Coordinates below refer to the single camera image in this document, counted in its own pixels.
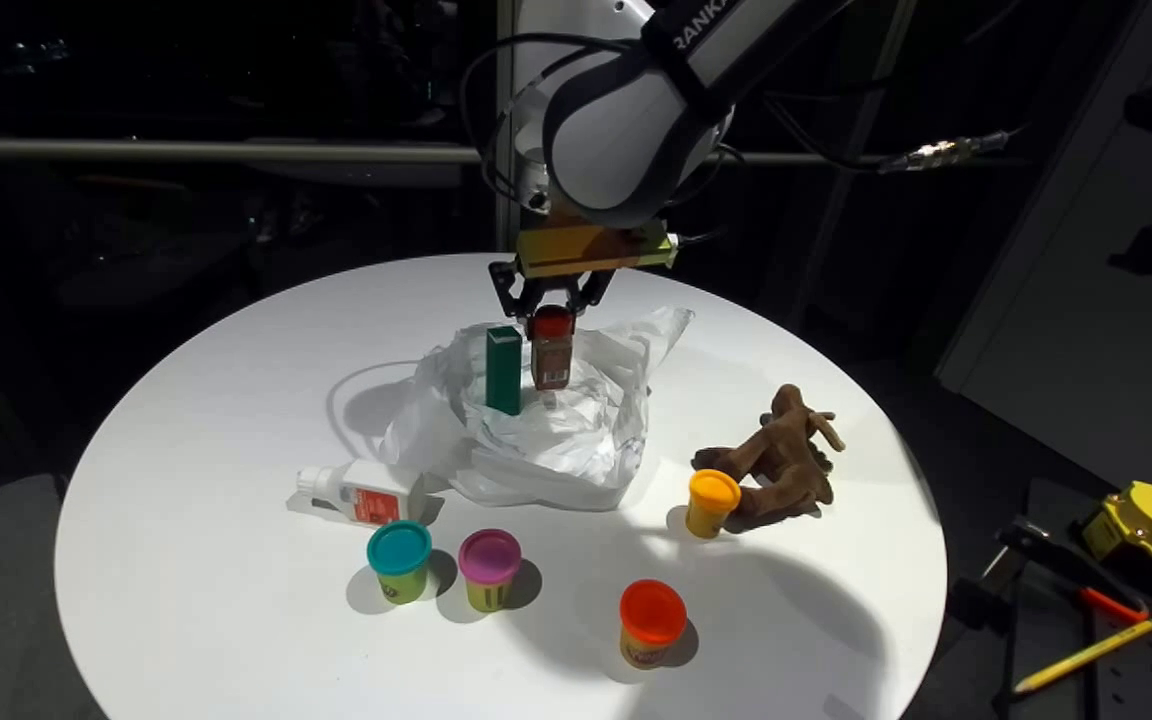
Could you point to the yellow pencil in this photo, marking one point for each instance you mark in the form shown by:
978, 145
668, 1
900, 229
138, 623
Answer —
1096, 650

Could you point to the purple lid dough cup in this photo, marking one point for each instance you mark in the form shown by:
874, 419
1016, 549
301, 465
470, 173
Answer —
488, 565

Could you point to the brown plush toy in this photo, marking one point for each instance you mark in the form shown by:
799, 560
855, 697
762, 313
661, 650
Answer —
788, 475

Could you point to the yellow lid dough cup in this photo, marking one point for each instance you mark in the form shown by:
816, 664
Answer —
710, 503

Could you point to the green rectangular box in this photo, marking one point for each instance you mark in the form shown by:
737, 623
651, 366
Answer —
501, 382

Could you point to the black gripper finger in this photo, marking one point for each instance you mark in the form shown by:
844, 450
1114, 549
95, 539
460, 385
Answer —
510, 303
590, 295

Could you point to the brown jar red lid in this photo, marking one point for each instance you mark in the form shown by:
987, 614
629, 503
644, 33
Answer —
551, 334

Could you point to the orange lid dough cup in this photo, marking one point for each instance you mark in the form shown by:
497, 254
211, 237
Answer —
654, 623

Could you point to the teal lid dough cup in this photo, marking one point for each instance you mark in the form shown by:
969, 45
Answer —
397, 553

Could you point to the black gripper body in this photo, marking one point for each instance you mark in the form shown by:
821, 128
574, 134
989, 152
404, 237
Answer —
538, 291

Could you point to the yellow wrist camera mount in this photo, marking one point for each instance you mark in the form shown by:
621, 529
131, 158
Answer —
574, 250

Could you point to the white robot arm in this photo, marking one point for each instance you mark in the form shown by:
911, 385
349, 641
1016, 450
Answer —
593, 112

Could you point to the white plastic bag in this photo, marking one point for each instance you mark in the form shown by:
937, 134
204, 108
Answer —
430, 420

